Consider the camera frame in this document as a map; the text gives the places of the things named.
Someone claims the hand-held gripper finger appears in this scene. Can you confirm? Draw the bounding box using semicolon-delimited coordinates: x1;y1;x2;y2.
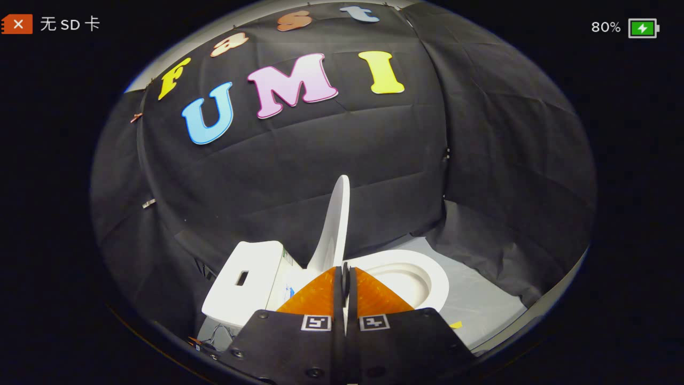
216;263;347;385
346;262;477;385

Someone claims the white toilet lid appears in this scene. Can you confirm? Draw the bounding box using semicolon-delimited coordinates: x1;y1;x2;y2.
307;174;352;274

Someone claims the white toilet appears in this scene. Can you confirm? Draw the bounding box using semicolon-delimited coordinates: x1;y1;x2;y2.
201;241;450;328

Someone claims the black backdrop cloth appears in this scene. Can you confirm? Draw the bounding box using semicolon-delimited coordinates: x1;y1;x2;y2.
90;0;597;345

